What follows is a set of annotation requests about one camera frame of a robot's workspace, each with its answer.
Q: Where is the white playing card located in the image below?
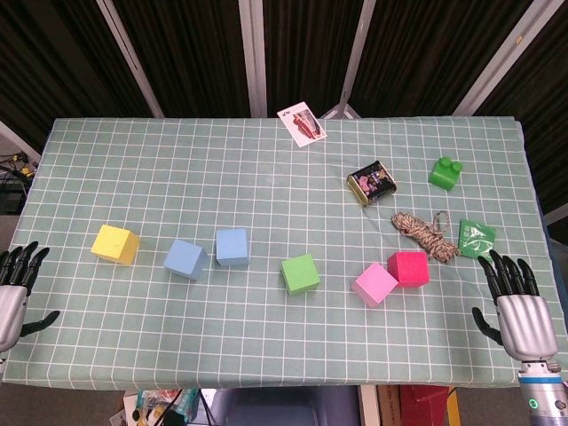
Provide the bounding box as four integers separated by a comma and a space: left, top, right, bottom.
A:
276, 100, 327, 148

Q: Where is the green studded toy brick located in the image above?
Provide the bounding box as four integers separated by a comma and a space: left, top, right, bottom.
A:
428, 156, 465, 192

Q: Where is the white frame post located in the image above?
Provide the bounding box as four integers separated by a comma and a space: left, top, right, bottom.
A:
238, 0, 269, 119
96, 0, 165, 119
452, 0, 545, 117
319, 0, 379, 120

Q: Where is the pink foam cube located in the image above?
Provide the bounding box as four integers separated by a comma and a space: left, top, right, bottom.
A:
350, 262, 399, 309

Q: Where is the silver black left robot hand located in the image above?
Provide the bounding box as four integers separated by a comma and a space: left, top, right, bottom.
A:
0, 241, 61, 354

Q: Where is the black printed tin can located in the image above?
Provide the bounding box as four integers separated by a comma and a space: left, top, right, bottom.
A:
346, 160, 398, 209

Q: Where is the blue grey chair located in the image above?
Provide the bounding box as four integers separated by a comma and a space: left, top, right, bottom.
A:
212, 385, 360, 426

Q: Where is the teal printed snack bag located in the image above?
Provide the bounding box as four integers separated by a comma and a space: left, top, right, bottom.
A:
132, 388, 200, 426

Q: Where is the green checked tablecloth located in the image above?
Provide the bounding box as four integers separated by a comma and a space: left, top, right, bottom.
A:
0, 115, 568, 394

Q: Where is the yellow foam cube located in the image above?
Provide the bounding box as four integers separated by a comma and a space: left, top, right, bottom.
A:
91, 224, 141, 266

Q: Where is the green foam cube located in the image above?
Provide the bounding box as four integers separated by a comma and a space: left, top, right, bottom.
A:
280, 253, 321, 296

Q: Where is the black device box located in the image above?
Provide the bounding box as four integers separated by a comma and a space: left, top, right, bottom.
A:
0, 185, 26, 214

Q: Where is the light blue foam cube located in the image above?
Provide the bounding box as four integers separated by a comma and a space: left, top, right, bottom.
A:
215, 227, 250, 268
163, 239, 209, 283

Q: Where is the red box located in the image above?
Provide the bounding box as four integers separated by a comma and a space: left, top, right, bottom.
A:
398, 384, 450, 426

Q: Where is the magenta red foam cube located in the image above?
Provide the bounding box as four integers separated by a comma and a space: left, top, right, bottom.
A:
387, 250, 430, 288

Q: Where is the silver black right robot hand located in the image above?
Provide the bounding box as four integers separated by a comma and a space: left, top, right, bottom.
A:
470, 248, 559, 361

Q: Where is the dark brown pleated curtain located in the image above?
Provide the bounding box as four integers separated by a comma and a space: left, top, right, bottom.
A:
0, 0, 568, 214

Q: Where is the speckled rope bundle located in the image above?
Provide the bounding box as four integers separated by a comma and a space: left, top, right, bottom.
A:
390, 210, 462, 264

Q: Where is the green foil sachet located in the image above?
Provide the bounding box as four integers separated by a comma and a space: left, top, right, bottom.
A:
457, 218, 497, 263

